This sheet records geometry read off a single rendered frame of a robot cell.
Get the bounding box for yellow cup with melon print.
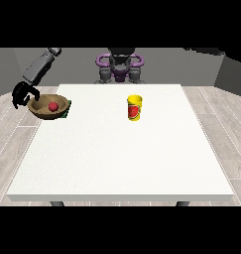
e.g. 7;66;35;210
126;94;143;122

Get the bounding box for grey robot trunk purple rings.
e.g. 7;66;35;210
94;48;146;85

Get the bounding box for small red ball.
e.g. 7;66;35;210
48;101;60;112

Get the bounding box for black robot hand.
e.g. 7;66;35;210
11;80;41;110

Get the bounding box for brown wooden bowl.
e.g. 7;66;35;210
27;93;70;121

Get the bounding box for green square pad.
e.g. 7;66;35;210
58;99;72;119

